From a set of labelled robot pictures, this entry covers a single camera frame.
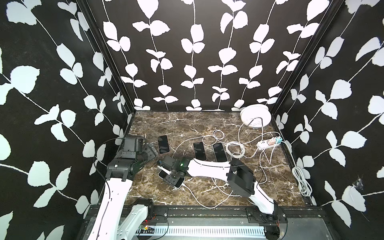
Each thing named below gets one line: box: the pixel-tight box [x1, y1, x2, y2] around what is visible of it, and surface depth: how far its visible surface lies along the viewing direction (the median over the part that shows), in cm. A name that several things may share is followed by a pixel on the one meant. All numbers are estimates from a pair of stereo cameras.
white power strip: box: [256, 136, 283, 150], surface depth 100 cm
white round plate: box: [240, 104, 272, 128], surface depth 101 cm
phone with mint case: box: [212, 142, 228, 163], surface depth 100 cm
